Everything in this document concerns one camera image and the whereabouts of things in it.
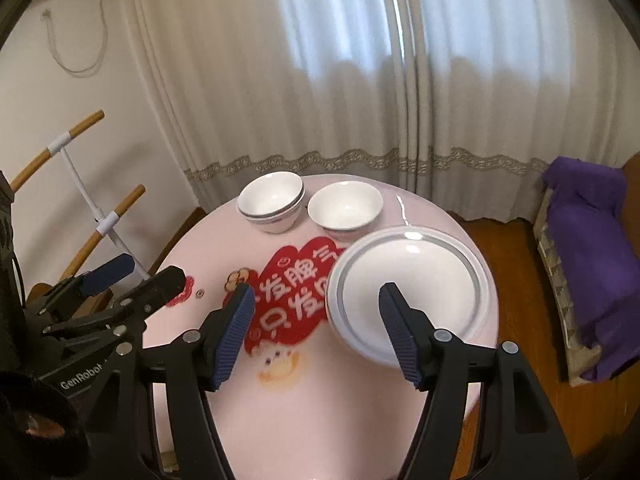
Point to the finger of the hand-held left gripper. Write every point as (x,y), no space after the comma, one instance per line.
(160,285)
(107,270)

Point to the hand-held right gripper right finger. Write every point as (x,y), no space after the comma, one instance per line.
(400,335)

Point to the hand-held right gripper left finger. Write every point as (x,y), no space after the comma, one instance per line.
(232,340)

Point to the white bowl grey rim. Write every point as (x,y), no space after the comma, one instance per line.
(270,195)
(345,207)
(280,225)

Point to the person's left forearm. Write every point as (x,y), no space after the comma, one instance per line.
(50,395)

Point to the round pink-clothed table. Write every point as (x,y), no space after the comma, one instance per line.
(310,410)

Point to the checkered grey chair cover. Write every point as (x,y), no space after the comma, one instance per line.
(555,280)

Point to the purple blanket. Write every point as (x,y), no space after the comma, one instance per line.
(585,260)

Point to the grey white curtain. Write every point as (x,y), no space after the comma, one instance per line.
(500,85)
(250,85)

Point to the armchair with purple cover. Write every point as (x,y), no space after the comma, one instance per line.
(631,200)

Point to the wooden bar rack white frame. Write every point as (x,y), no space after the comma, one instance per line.
(82,127)

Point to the white wall socket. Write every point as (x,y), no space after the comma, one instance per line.
(47,13)

